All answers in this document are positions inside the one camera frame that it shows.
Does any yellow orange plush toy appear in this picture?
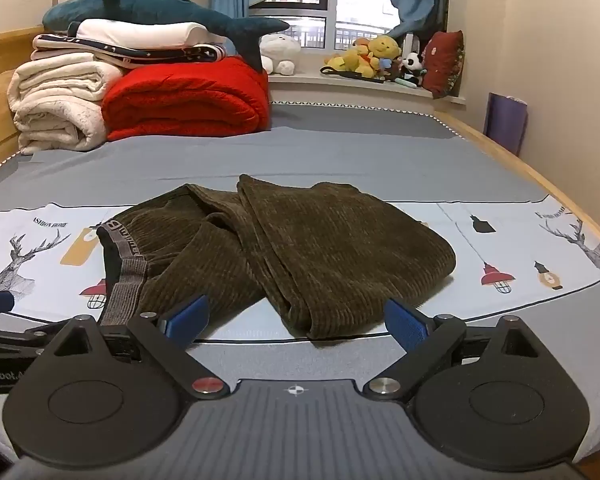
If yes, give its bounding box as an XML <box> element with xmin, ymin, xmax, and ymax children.
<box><xmin>322</xmin><ymin>45</ymin><xmax>381</xmax><ymax>79</ymax></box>

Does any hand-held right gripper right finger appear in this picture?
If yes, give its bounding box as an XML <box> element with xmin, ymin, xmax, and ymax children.
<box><xmin>362</xmin><ymin>299</ymin><xmax>541</xmax><ymax>403</ymax></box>

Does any wooden bed frame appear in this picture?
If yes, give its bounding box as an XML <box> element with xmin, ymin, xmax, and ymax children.
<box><xmin>0</xmin><ymin>25</ymin><xmax>600</xmax><ymax>281</ymax></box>

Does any white printed bed sheet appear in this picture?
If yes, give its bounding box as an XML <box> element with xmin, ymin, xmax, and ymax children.
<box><xmin>0</xmin><ymin>192</ymin><xmax>600</xmax><ymax>346</ymax></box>

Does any olive brown knit sweater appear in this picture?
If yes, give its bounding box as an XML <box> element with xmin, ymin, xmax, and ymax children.
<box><xmin>96</xmin><ymin>174</ymin><xmax>457</xmax><ymax>341</ymax></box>

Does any red folded blanket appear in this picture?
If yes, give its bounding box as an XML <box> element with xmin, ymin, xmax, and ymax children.
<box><xmin>101</xmin><ymin>55</ymin><xmax>272</xmax><ymax>142</ymax></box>

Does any cream fleece folded blanket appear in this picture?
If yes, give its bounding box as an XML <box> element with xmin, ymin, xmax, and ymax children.
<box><xmin>7</xmin><ymin>52</ymin><xmax>126</xmax><ymax>156</ymax></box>

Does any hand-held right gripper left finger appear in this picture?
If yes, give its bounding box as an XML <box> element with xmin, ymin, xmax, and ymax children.
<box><xmin>42</xmin><ymin>294</ymin><xmax>231</xmax><ymax>401</ymax></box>

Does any white plush bear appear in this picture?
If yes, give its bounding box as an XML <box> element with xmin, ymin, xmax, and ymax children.
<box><xmin>259</xmin><ymin>32</ymin><xmax>302</xmax><ymax>76</ymax></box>

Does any teal folded garment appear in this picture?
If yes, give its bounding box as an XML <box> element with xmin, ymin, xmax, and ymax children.
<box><xmin>42</xmin><ymin>0</ymin><xmax>291</xmax><ymax>71</ymax></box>

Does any yellow plush bear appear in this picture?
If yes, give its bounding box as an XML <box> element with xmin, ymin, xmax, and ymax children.
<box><xmin>367</xmin><ymin>35</ymin><xmax>403</xmax><ymax>63</ymax></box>

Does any beige window sill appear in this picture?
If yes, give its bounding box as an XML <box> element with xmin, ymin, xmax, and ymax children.
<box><xmin>267</xmin><ymin>67</ymin><xmax>468</xmax><ymax>107</ymax></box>

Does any panda plush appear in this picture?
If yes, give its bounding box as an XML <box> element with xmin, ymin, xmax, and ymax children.
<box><xmin>400</xmin><ymin>52</ymin><xmax>427</xmax><ymax>86</ymax></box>

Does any white folded blanket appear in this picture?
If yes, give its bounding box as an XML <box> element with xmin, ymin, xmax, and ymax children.
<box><xmin>67</xmin><ymin>19</ymin><xmax>228</xmax><ymax>51</ymax></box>

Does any window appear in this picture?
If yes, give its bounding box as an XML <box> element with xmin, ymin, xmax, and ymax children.
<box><xmin>247</xmin><ymin>0</ymin><xmax>406</xmax><ymax>51</ymax></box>

